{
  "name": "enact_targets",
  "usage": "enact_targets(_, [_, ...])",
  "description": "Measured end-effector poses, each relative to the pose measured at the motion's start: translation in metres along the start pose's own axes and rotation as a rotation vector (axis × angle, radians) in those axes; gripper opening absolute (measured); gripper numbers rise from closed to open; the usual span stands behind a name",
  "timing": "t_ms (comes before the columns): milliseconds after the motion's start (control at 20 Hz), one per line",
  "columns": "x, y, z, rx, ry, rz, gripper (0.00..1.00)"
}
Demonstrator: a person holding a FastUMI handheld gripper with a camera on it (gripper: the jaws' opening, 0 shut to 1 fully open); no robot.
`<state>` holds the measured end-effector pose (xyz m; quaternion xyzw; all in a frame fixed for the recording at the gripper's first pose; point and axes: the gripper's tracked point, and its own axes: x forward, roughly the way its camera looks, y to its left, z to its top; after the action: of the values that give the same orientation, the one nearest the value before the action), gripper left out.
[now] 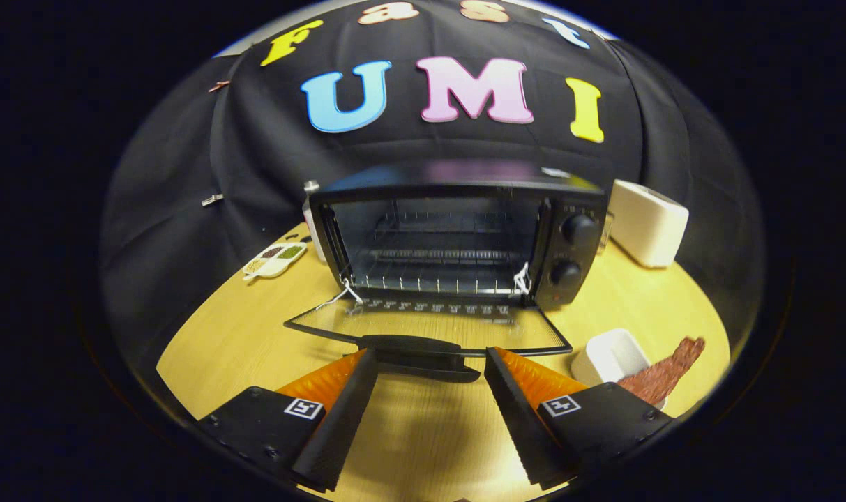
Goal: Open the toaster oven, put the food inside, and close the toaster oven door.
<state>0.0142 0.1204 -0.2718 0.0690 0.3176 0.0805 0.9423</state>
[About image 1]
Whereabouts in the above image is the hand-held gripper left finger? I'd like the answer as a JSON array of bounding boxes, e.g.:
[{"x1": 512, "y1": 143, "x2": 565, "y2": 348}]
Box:
[{"x1": 198, "y1": 347, "x2": 380, "y2": 492}]

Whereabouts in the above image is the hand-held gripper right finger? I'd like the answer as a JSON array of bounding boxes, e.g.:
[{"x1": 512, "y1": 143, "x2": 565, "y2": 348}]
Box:
[{"x1": 484, "y1": 347, "x2": 674, "y2": 489}]

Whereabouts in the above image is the red meat slice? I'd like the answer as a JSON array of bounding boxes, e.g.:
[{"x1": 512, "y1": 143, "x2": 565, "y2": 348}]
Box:
[{"x1": 617, "y1": 337, "x2": 707, "y2": 406}]

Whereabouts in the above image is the black toaster oven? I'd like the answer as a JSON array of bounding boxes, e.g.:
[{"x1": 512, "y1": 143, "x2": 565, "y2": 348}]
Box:
[{"x1": 284, "y1": 159, "x2": 610, "y2": 383}]

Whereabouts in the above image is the white toaster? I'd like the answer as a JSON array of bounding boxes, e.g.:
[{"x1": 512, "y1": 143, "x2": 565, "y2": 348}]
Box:
[{"x1": 607, "y1": 179, "x2": 690, "y2": 269}]

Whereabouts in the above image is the white ridged tray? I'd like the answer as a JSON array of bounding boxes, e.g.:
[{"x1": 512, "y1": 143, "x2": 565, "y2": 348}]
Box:
[{"x1": 571, "y1": 328, "x2": 667, "y2": 412}]

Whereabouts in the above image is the white divided seasoning dish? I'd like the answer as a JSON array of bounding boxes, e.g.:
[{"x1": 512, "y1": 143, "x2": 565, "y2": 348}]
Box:
[{"x1": 242, "y1": 241, "x2": 308, "y2": 282}]

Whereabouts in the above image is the clear bottle with white cap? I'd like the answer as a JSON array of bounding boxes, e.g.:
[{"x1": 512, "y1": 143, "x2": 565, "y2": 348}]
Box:
[{"x1": 303, "y1": 180, "x2": 327, "y2": 264}]

